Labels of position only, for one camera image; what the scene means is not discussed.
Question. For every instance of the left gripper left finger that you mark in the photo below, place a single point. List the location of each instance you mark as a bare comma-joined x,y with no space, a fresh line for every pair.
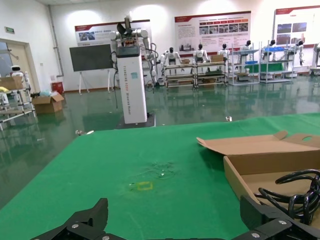
82,222

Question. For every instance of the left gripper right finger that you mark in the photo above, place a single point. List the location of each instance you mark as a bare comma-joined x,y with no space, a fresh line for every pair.
265,220

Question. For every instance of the cardboard box with torn rim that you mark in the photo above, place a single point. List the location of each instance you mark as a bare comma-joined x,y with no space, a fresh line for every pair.
262,160

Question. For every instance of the open cardboard box on floor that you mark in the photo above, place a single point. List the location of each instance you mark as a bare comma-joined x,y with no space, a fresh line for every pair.
47,105

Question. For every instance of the cardboard box on rack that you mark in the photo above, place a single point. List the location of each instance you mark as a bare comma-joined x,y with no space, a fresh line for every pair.
11,83

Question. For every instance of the larger cardboard box on bench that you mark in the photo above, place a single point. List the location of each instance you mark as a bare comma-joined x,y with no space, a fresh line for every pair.
217,58

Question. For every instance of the small cardboard box on bench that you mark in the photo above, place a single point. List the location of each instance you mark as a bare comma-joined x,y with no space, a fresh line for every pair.
185,61

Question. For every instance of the green tablecloth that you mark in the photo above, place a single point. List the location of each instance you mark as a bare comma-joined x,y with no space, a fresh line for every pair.
100,162

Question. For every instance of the yellow tape square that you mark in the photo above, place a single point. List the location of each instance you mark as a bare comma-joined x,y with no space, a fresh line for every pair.
138,187

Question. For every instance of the small metal clamp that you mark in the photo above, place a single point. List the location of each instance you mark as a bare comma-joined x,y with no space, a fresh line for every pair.
83,132
228,118

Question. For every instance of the clear tape residue patch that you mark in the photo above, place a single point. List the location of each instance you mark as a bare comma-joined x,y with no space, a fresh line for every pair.
162,171

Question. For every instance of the white pipe rack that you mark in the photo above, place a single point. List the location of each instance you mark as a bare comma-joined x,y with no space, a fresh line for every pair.
22,110

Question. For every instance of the white shelf rack green panel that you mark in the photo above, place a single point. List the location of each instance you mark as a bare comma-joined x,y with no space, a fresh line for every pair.
275,67

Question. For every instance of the yellow bags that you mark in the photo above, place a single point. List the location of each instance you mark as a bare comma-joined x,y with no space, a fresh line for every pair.
2,89

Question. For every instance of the small round-headed white robot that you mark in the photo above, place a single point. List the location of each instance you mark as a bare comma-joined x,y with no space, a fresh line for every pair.
17,71

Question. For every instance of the black display on stand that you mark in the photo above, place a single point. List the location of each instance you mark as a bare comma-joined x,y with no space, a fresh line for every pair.
90,57

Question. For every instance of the beige door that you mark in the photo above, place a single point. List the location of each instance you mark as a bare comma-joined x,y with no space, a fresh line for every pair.
20,62

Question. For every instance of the white humanoid robot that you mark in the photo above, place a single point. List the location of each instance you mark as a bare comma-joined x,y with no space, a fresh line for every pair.
246,47
171,55
224,51
200,53
299,46
271,43

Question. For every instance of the info poster with robot photos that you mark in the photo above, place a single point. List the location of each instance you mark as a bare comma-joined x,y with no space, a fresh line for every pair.
95,31

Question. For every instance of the wide red header info poster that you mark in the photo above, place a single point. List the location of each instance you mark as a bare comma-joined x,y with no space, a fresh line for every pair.
212,27

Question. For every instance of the info poster with dark photos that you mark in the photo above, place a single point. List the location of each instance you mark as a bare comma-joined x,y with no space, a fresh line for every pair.
297,22

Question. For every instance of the green exit sign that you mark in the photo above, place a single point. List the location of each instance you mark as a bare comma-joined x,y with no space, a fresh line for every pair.
9,30

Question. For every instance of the pipe frame workbench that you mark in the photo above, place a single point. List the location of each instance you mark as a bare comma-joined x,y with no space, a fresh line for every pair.
178,75
211,73

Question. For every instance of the white wall pipe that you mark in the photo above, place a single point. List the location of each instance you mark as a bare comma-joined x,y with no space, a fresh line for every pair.
56,45

